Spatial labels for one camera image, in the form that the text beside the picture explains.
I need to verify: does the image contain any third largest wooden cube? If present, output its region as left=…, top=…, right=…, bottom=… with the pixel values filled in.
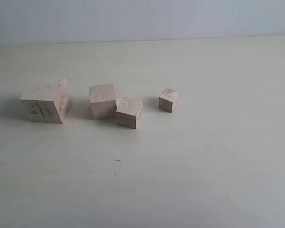
left=116, top=97, right=143, bottom=129

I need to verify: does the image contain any smallest wooden cube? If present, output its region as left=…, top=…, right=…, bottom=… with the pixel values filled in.
left=159, top=88, right=180, bottom=113

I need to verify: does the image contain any second largest wooden cube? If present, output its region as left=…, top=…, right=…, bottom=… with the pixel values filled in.
left=89, top=84, right=117, bottom=120

